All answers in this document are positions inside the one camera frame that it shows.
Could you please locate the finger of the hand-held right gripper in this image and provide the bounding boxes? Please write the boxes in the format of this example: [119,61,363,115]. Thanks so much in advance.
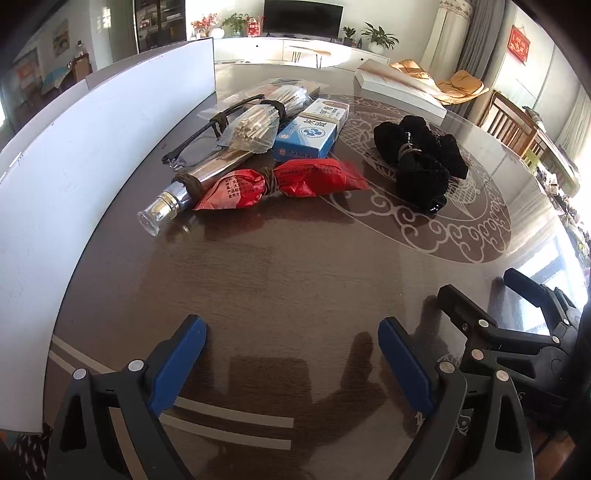
[503,268,581,330]
[436,285,571,374]

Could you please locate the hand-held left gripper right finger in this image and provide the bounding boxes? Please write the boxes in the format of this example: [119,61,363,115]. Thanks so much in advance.
[378,316,532,480]

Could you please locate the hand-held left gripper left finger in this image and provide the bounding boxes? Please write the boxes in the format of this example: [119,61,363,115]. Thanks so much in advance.
[46,315,207,480]

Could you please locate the bag of cotton swabs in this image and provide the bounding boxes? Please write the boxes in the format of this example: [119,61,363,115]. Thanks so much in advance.
[215,85,315,155]

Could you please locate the cluttered side shelf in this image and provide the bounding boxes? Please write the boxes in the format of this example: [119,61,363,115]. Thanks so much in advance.
[536,138,591,259]

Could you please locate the black cloth bundle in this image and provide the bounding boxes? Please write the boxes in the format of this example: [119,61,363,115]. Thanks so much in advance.
[373,115,469,217]

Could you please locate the silver pump bottle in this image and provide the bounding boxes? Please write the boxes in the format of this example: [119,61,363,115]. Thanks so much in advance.
[137,148,259,237]

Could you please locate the wooden chair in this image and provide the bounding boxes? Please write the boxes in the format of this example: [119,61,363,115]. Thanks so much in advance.
[480,90,550,158]

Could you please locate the white partition board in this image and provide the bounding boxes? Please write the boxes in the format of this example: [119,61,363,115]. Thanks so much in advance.
[0,37,217,432]
[0,78,88,153]

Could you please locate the red snack packet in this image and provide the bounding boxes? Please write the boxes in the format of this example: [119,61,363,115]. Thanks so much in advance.
[193,159,370,212]

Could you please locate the orange lounge chair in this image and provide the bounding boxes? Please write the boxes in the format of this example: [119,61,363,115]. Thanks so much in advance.
[390,58,490,106]

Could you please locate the white flat box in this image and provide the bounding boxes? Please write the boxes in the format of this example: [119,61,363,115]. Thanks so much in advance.
[355,62,448,118]

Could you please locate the blue and white medicine box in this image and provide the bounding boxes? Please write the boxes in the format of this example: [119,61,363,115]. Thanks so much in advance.
[273,113,338,162]

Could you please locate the white and orange small box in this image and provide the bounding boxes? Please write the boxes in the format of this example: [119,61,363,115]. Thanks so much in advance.
[300,98,350,130]

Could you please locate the black-framed rimless glasses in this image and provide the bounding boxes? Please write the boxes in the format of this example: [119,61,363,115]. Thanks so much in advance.
[161,93,266,163]

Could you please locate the grey curtain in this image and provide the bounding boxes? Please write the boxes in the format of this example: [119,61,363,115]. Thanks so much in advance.
[455,0,509,86]

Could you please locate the white curtain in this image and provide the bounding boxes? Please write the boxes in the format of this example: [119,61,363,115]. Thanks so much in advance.
[420,0,474,70]

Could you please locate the large plant in white pot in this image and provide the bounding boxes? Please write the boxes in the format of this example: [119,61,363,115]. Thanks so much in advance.
[360,22,400,52]

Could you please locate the pink packet in plastic bag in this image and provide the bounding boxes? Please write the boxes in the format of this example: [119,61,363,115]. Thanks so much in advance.
[222,78,324,108]

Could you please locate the wooden coffee table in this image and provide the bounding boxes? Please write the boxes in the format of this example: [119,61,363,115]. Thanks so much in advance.
[284,44,347,68]

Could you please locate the table with blue cloth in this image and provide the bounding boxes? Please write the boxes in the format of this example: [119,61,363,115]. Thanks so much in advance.
[39,67,75,97]

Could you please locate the white television cabinet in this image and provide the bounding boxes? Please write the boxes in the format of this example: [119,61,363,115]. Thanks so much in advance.
[213,36,391,70]

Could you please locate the black television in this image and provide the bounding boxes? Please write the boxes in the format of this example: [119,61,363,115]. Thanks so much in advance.
[263,0,344,38]

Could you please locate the dark glass cabinet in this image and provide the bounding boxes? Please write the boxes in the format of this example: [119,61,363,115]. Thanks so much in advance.
[133,0,188,54]

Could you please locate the red flowers in white vase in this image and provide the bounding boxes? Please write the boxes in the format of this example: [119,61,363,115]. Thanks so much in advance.
[191,13,225,39]

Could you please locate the green potted plant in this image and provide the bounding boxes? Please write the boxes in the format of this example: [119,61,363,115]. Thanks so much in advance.
[222,12,250,37]

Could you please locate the red wall hanging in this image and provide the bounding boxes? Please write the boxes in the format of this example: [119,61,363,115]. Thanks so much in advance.
[507,25,532,65]

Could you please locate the wall painting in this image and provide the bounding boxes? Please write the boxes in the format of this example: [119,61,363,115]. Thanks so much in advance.
[52,18,70,58]

